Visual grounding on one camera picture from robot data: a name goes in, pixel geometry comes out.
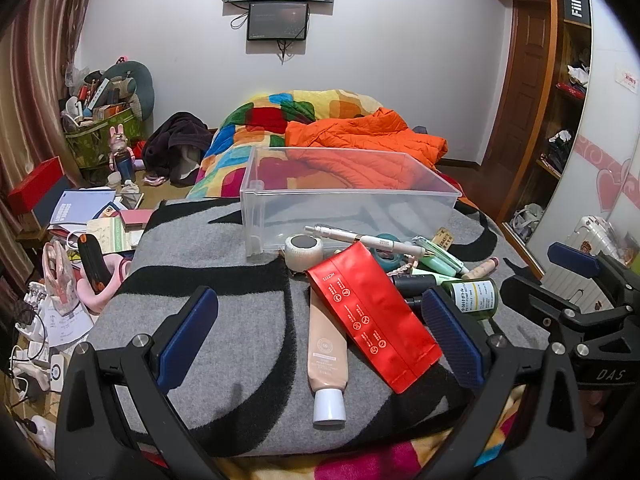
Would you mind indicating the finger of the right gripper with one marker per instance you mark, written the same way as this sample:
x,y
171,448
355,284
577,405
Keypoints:
x,y
573,260

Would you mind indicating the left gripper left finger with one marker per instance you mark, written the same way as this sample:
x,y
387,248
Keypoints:
x,y
180,337

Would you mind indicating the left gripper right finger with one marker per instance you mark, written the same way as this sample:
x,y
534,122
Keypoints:
x,y
461,338

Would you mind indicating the green glass bottle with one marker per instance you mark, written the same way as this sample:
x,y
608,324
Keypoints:
x,y
476,298

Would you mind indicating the mint green tube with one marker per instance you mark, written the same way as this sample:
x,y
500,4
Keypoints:
x,y
438,259

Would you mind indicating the white decorated pen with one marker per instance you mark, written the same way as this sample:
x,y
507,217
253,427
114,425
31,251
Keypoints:
x,y
370,241

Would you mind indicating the red foil pouch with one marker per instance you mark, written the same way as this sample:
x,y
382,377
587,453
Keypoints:
x,y
361,296

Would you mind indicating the beige foundation tube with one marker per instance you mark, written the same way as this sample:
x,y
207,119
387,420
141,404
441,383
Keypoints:
x,y
327,367

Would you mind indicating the white tape roll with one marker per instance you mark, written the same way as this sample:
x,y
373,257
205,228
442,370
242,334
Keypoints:
x,y
302,252

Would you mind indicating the teal tape roll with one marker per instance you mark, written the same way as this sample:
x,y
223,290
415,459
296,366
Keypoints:
x,y
388,261

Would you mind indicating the right hand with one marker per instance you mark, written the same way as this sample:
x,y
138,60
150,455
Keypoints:
x,y
592,410

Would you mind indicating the wooden tag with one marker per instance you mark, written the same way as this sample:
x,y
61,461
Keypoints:
x,y
443,238

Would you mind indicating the clear plastic storage bin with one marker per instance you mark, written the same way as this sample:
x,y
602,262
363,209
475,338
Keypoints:
x,y
363,191

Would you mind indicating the wooden door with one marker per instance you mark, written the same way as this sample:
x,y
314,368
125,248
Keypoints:
x,y
523,101

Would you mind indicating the white blue notebook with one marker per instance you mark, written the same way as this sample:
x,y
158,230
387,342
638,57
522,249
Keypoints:
x,y
80,206

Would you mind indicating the orange puffer jacket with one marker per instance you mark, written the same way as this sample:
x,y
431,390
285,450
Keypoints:
x,y
384,130

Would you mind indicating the dark clothes pile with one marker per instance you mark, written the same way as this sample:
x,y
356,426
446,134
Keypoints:
x,y
174,151

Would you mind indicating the rabbit figurine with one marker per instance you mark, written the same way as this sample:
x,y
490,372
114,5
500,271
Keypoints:
x,y
121,155

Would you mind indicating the colourful patchwork duvet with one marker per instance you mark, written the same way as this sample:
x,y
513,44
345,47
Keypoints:
x,y
262,122

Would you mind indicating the red box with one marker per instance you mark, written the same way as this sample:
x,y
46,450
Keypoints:
x,y
35,185

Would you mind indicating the green storage basket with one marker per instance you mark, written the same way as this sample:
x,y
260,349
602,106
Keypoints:
x,y
90,146

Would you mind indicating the wooden shelf unit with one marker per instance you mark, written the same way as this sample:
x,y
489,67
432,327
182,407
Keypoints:
x,y
563,114

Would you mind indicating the grey green neck pillow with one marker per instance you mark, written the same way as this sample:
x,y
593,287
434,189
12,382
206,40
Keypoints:
x,y
133,82

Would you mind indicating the striped curtain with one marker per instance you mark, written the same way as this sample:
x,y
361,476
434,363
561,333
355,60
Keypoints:
x,y
39,39

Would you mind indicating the small wall monitor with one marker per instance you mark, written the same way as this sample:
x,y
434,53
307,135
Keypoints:
x,y
277,20

